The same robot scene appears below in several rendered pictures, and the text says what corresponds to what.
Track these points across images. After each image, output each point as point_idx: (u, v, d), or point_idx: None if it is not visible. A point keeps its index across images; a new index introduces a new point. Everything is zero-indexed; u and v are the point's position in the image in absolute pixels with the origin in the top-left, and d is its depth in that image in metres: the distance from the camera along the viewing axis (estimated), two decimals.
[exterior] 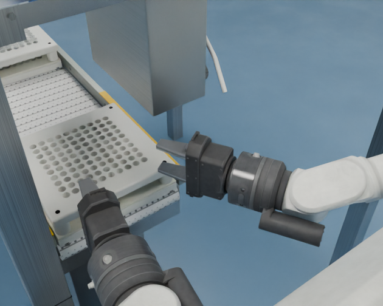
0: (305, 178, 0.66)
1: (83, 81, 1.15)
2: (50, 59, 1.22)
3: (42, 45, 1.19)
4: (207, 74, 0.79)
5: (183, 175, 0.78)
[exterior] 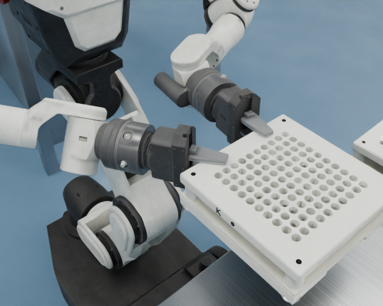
0: (92, 105, 0.79)
1: None
2: None
3: None
4: None
5: (199, 161, 0.77)
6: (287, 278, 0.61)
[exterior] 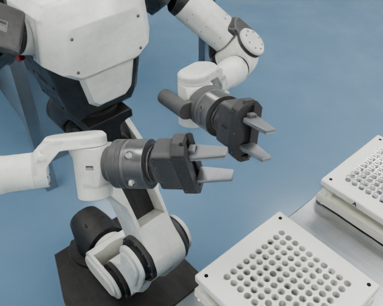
0: (89, 133, 0.81)
1: None
2: None
3: None
4: None
5: (205, 169, 0.79)
6: None
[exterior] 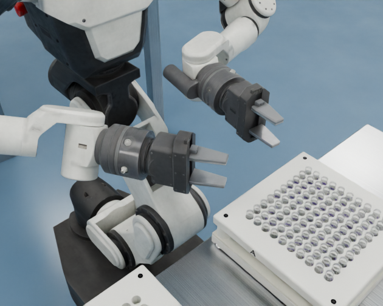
0: (89, 112, 0.78)
1: None
2: None
3: None
4: None
5: (199, 172, 0.79)
6: None
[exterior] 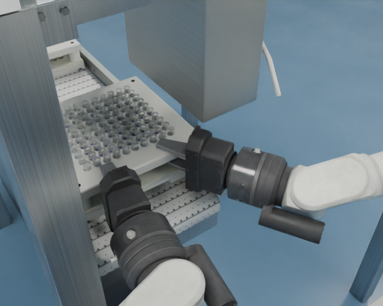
0: (306, 175, 0.66)
1: (109, 82, 1.08)
2: (73, 60, 1.15)
3: (64, 45, 1.12)
4: None
5: (182, 164, 0.76)
6: None
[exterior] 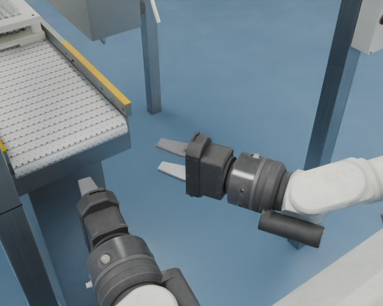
0: (304, 179, 0.66)
1: (48, 33, 1.25)
2: None
3: None
4: (143, 8, 0.88)
5: (183, 175, 0.78)
6: None
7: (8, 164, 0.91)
